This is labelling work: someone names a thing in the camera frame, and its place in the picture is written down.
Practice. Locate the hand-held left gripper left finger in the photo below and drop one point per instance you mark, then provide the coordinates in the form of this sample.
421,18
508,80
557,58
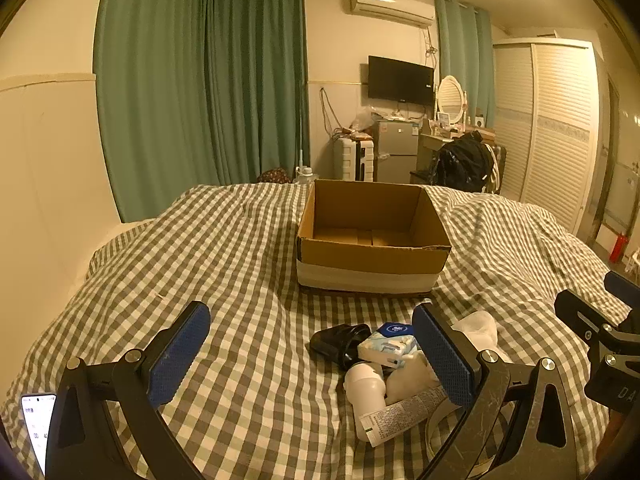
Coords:
175,360

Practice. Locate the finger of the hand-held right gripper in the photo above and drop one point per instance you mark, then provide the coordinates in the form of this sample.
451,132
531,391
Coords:
582,312
622,287

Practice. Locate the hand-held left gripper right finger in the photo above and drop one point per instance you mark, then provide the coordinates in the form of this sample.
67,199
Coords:
442,360

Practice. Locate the white plastic bag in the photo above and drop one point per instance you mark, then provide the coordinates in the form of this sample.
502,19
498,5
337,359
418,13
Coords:
480,327

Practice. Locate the blue white tissue pack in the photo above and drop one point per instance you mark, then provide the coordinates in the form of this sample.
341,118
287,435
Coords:
387,345

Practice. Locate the white tape roll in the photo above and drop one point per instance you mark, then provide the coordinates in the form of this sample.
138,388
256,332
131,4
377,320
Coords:
434,422

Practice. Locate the white printed tube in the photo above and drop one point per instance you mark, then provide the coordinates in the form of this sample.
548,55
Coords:
395,417

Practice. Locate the white plastic bottle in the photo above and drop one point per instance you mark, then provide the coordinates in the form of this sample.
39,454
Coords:
365,385

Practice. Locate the black slipper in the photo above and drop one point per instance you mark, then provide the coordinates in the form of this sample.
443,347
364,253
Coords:
335,340

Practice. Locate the brown cardboard box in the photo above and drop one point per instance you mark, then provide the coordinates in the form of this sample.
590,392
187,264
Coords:
370,260

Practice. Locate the red fire extinguisher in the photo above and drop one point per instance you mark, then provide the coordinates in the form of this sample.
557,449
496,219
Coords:
619,247

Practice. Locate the green white checkered blanket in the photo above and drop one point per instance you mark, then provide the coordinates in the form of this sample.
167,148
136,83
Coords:
250,270

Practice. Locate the smartphone with lit screen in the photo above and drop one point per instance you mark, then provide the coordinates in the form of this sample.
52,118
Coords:
37,430

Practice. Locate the chair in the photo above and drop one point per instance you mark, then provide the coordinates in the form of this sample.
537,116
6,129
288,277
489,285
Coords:
501,160

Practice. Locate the white louvered wardrobe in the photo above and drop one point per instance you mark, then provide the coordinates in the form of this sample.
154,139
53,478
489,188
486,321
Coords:
550,130

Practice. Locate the black jacket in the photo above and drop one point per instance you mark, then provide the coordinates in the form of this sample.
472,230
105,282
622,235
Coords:
462,160

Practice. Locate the dark patterned bag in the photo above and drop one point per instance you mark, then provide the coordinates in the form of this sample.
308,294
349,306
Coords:
274,176

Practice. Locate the small silver fridge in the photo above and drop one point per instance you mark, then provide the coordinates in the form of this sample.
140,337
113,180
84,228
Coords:
396,147

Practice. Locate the white dressing table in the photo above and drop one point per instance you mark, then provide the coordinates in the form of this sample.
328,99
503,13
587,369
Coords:
430,142

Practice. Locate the white suitcase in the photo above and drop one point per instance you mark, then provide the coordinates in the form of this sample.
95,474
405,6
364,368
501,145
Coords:
352,160

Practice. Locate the clear water jug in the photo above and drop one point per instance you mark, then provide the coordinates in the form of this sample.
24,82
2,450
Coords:
305,172

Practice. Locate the small brown box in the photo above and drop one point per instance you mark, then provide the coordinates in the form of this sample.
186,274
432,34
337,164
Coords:
359,136

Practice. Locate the clear plastic bag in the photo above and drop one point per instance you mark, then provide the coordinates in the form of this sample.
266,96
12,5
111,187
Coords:
362,120

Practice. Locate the white oval vanity mirror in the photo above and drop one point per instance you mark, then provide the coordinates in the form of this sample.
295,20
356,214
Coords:
451,95

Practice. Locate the wide green curtain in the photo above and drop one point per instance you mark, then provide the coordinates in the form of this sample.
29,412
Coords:
150,85

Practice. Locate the narrow pale green curtain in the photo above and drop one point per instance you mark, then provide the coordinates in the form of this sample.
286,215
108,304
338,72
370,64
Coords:
462,45

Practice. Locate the white air conditioner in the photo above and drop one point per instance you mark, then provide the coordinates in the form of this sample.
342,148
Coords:
387,5

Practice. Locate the small picture frame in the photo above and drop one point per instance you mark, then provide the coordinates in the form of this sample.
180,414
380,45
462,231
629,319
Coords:
443,118

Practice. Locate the black wall television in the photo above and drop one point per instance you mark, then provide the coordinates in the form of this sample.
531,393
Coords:
400,79

